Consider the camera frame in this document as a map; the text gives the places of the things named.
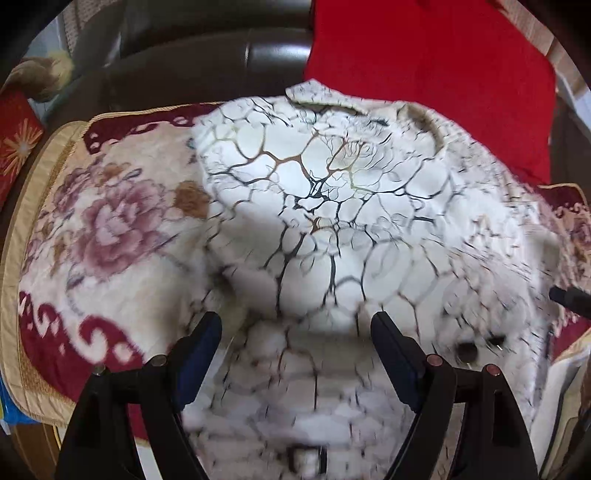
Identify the white crackle-patterned garment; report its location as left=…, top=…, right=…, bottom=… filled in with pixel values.
left=182, top=79, right=573, bottom=480

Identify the cream cloth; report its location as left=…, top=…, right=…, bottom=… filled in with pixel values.
left=531, top=342, right=591, bottom=472

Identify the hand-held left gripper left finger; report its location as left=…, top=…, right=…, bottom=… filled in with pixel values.
left=55, top=311, right=223, bottom=480

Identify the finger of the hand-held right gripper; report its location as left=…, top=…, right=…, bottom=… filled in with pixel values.
left=549, top=286, right=591, bottom=319

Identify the floral plush blanket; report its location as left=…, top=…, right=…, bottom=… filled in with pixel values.
left=0, top=102, right=591, bottom=428

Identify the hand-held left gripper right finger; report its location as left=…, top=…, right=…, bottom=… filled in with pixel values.
left=370, top=311, right=541, bottom=480

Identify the tan plush tassel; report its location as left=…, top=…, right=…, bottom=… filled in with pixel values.
left=9, top=51, right=75, bottom=102

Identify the blue item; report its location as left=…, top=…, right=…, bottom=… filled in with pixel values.
left=0, top=383, right=28, bottom=425

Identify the red cushion with gold star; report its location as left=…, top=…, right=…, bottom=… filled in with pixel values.
left=0, top=90, right=47, bottom=208

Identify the dark leather sofa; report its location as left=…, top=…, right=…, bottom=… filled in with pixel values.
left=28, top=0, right=315, bottom=125

